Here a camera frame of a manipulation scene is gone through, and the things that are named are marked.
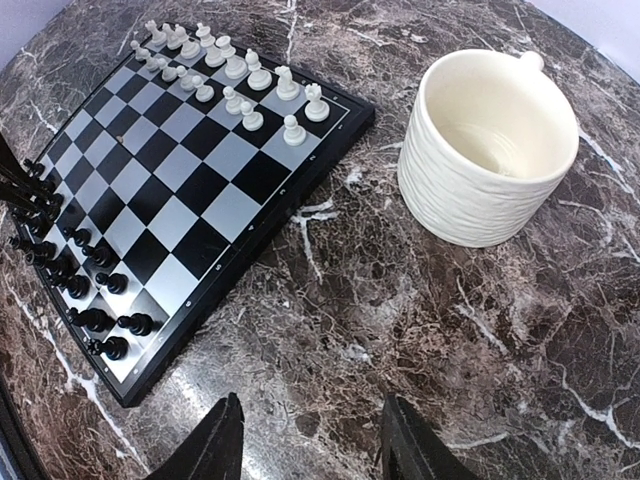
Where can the white rook far corner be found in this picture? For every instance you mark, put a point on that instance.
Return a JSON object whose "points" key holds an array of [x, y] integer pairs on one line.
{"points": [[316, 110]]}

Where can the white chess piece corner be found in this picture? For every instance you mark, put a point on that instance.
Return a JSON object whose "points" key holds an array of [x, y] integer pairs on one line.
{"points": [[158, 36]]}

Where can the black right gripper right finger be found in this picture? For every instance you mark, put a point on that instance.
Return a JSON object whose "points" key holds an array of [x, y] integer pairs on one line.
{"points": [[410, 449]]}

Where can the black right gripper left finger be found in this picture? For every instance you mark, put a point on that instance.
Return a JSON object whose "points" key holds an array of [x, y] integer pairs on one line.
{"points": [[213, 450]]}

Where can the cream ceramic mug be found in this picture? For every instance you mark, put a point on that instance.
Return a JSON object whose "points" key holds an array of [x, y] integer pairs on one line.
{"points": [[490, 137]]}

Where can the black white chessboard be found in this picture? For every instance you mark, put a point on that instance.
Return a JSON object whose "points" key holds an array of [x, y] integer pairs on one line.
{"points": [[177, 163]]}

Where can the black chess piece rook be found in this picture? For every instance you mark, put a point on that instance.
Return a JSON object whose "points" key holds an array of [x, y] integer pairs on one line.
{"points": [[114, 348]]}

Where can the black chess piece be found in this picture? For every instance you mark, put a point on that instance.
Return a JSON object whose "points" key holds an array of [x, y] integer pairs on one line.
{"points": [[76, 285], [94, 319]]}

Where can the white pawn far corner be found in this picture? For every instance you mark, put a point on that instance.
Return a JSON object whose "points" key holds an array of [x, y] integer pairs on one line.
{"points": [[294, 134]]}

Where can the black pawn file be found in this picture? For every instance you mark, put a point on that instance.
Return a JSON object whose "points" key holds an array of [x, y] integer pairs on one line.
{"points": [[115, 283], [99, 255]]}

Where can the black pawn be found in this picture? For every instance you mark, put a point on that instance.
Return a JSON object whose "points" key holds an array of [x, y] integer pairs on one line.
{"points": [[139, 324]]}

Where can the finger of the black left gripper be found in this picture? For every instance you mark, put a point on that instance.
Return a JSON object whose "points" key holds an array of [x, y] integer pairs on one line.
{"points": [[25, 196], [11, 168]]}

